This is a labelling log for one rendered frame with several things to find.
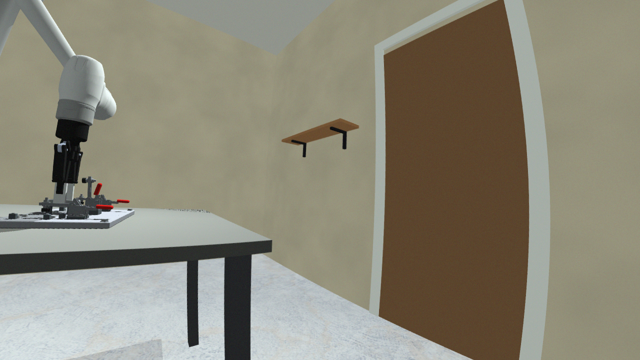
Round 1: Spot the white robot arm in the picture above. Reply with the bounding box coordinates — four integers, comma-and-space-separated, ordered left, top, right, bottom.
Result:
0, 0, 117, 126

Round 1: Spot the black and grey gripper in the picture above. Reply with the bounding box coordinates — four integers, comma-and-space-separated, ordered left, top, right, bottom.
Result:
52, 119, 90, 203

